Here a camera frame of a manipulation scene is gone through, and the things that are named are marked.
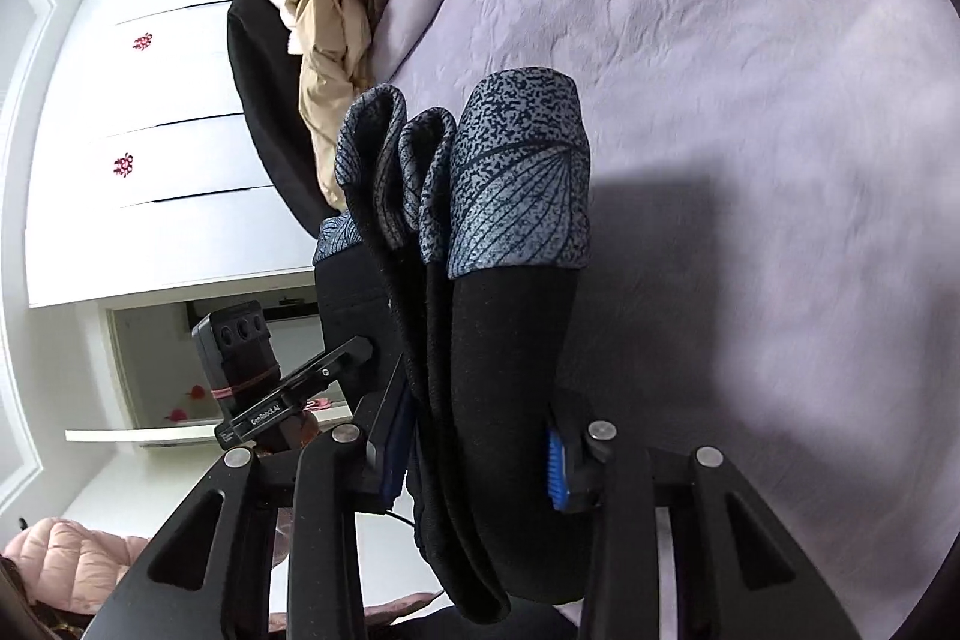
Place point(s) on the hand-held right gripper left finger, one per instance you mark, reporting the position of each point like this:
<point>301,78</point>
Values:
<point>390,456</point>

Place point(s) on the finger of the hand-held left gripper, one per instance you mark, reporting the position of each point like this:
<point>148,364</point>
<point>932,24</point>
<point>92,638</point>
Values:
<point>352,359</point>

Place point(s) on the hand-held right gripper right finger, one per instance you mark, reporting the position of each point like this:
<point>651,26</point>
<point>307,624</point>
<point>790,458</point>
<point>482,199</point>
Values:
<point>556,467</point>

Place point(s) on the black pants with grey lining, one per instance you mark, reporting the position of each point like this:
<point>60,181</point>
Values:
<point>502,347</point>

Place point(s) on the small red ornament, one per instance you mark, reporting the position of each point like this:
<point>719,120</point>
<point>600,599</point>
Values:
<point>196,392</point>
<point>177,415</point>

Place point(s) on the white wardrobe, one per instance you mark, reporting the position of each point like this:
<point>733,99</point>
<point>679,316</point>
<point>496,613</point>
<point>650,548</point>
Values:
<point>172,235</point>

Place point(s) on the white alcove shelf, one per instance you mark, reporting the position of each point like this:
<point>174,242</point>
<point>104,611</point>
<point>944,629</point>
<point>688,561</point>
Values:
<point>135,435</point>

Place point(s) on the dark cloth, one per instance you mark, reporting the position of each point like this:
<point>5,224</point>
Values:
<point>510,623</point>

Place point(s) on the red wardrobe sticker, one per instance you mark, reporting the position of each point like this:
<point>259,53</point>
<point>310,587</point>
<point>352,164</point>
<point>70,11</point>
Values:
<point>124,165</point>
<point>142,42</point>

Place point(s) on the black jacket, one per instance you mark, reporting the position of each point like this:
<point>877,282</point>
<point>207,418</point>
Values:
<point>262,108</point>

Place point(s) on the pink padded jacket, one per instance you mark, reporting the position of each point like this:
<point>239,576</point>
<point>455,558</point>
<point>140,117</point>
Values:
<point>67,557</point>

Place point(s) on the beige coat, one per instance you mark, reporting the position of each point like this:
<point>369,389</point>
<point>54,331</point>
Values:
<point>330,63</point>

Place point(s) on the lavender bed sheet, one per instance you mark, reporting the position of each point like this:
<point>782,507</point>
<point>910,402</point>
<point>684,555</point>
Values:
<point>750,123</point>

